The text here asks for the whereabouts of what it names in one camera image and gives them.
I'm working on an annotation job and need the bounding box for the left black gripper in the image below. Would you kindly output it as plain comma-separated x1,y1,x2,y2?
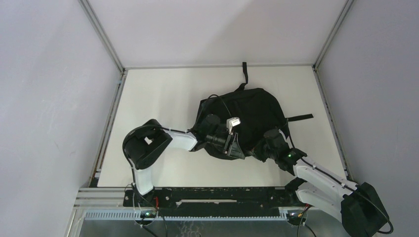
206,129,245,160

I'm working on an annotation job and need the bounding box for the black student backpack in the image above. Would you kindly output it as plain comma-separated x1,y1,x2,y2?
192,62,314,157

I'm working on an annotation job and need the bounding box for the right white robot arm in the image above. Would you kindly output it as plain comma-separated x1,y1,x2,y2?
250,129,394,237

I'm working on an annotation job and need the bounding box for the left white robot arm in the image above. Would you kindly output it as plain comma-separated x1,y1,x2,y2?
122,114,246,206

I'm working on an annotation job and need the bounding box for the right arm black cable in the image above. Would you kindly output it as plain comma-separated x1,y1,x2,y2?
286,119,394,235

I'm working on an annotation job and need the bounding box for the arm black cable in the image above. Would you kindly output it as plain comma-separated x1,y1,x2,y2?
286,119,394,235
122,94,233,197

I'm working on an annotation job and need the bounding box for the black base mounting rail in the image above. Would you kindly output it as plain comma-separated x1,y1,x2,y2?
123,187,305,217

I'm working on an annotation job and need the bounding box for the white slotted cable duct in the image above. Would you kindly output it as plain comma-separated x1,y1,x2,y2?
84,210,288,221

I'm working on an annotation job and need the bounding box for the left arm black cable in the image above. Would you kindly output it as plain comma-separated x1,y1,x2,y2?
122,94,233,197

